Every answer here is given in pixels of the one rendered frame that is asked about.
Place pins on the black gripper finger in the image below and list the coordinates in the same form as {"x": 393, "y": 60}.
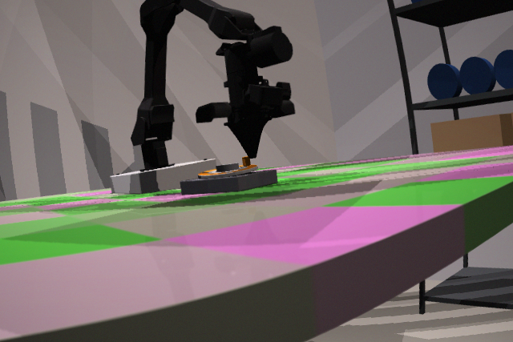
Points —
{"x": 242, "y": 129}
{"x": 257, "y": 128}

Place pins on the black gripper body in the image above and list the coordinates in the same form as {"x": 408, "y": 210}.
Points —
{"x": 239, "y": 108}

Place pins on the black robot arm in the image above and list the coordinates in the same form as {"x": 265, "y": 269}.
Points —
{"x": 155, "y": 117}

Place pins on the orange round plate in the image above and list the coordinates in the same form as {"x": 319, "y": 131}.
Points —
{"x": 246, "y": 168}

